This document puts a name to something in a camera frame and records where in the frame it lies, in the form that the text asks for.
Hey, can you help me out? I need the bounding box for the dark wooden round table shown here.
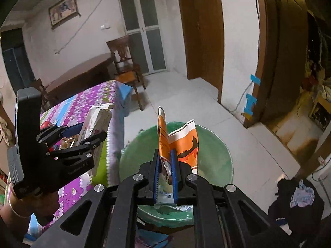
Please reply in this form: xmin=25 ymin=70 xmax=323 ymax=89
xmin=45 ymin=53 xmax=117 ymax=106

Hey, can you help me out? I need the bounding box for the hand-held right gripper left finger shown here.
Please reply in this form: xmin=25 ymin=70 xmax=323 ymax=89
xmin=31 ymin=148 xmax=162 ymax=248

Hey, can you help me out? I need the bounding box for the light blue cloth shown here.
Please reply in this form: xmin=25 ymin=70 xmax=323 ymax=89
xmin=290 ymin=179 xmax=315 ymax=209

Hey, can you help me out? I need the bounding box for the orange snack packet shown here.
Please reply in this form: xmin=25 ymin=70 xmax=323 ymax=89
xmin=156 ymin=106 xmax=200 ymax=207

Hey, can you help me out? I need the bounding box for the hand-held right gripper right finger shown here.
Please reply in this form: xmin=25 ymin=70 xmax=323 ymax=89
xmin=169 ymin=148 xmax=303 ymax=248

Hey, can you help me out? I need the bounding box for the purple floral tablecloth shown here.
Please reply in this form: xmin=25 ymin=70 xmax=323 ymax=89
xmin=24 ymin=80 xmax=139 ymax=241

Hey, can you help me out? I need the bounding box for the brown wooden door frame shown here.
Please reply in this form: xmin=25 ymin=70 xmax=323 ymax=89
xmin=246 ymin=0 xmax=311 ymax=130

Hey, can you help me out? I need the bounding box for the silver bracelet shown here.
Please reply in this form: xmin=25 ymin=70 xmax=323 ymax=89
xmin=8 ymin=200 xmax=32 ymax=219

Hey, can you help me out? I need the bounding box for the thin wall cable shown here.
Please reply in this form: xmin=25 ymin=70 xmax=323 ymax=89
xmin=54 ymin=0 xmax=117 ymax=55

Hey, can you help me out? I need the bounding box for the wooden chair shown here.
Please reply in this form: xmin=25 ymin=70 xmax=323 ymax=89
xmin=106 ymin=35 xmax=147 ymax=90
xmin=28 ymin=79 xmax=50 ymax=111

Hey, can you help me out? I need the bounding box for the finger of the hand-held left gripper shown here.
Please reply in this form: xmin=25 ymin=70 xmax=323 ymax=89
xmin=46 ymin=131 xmax=107 ymax=161
xmin=36 ymin=123 xmax=86 ymax=148

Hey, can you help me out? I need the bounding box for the dark clothing pile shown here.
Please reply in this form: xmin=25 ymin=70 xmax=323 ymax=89
xmin=268 ymin=177 xmax=325 ymax=238

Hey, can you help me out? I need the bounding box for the brown wooden door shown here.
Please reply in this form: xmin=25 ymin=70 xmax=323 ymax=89
xmin=175 ymin=0 xmax=225 ymax=102

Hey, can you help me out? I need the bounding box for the green plastic basin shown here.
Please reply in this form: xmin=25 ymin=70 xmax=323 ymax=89
xmin=119 ymin=121 xmax=233 ymax=226

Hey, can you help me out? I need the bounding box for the person's left hand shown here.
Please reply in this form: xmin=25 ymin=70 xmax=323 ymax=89
xmin=12 ymin=190 xmax=60 ymax=226

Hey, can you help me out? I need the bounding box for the glass double door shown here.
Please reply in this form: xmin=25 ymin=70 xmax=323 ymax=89
xmin=115 ymin=0 xmax=167 ymax=75

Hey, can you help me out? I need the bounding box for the framed wall picture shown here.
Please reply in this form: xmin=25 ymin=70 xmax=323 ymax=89
xmin=48 ymin=0 xmax=79 ymax=29

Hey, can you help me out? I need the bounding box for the white box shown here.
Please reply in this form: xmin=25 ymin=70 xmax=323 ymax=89
xmin=78 ymin=103 xmax=115 ymax=176

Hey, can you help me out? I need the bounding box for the dark window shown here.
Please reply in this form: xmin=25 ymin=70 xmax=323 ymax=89
xmin=1 ymin=28 xmax=35 ymax=89

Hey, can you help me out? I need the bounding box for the person's left forearm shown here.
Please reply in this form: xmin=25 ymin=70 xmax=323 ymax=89
xmin=0 ymin=199 xmax=31 ymax=238

